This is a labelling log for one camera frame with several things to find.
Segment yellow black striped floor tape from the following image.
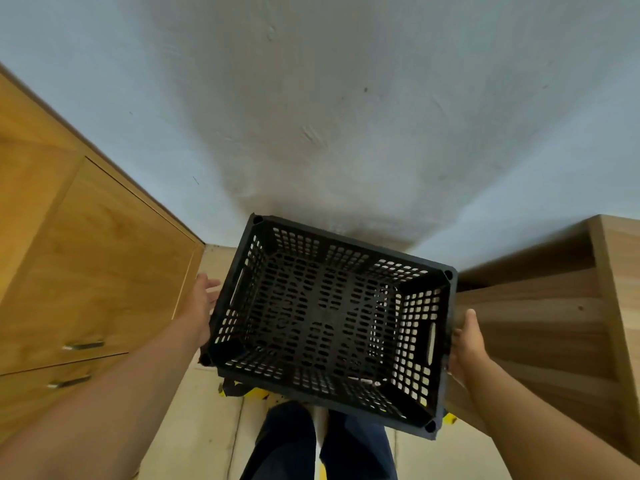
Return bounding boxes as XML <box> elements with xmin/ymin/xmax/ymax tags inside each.
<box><xmin>215</xmin><ymin>382</ymin><xmax>459</xmax><ymax>480</ymax></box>

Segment person's right hand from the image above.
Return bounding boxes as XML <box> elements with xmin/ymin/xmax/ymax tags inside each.
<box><xmin>447</xmin><ymin>308</ymin><xmax>493</xmax><ymax>391</ymax></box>

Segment person's left hand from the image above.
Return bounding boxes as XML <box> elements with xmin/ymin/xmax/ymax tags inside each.
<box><xmin>175</xmin><ymin>273</ymin><xmax>222</xmax><ymax>351</ymax></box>

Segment person's right forearm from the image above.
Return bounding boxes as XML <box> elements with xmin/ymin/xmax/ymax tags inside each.
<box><xmin>467</xmin><ymin>357</ymin><xmax>640</xmax><ymax>480</ymax></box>

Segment person's left forearm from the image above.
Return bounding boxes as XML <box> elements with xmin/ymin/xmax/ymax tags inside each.
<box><xmin>0</xmin><ymin>319</ymin><xmax>201</xmax><ymax>480</ymax></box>

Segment person's blue jeans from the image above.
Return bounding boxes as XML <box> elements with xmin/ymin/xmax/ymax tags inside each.
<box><xmin>239</xmin><ymin>400</ymin><xmax>399</xmax><ymax>480</ymax></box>

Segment light oak wooden cabinet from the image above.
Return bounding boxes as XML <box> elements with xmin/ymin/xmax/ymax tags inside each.
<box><xmin>0</xmin><ymin>64</ymin><xmax>207</xmax><ymax>445</ymax></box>

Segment brown striped wooden desk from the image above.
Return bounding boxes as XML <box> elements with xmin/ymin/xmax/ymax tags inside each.
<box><xmin>443</xmin><ymin>214</ymin><xmax>640</xmax><ymax>465</ymax></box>

